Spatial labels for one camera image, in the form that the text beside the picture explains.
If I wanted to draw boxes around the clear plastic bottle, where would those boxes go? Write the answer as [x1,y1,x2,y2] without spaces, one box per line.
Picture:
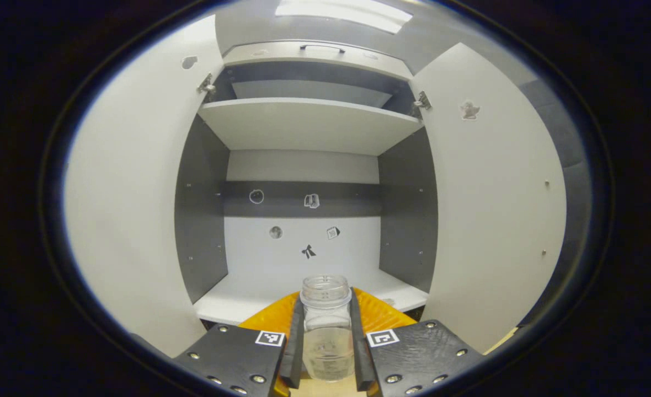
[300,275,356,382]

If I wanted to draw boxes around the grey cabinet door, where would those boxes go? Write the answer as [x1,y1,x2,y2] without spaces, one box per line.
[411,43,567,353]
[63,15,227,358]

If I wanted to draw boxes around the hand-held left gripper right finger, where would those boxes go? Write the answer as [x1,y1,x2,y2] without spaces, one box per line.
[349,287,486,397]

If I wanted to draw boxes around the large ceiling light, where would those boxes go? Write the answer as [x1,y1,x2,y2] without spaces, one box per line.
[275,0,413,35]

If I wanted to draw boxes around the grey cabinet shelf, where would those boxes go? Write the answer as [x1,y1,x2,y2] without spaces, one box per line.
[198,98,424,156]

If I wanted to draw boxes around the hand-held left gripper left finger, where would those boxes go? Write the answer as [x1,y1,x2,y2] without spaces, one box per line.
[172,291,306,397]

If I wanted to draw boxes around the grey cabinet drawer front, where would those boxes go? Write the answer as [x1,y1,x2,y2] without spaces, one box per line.
[222,40,414,81]

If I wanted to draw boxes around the grey cabinet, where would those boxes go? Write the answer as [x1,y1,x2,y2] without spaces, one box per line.
[174,40,439,331]

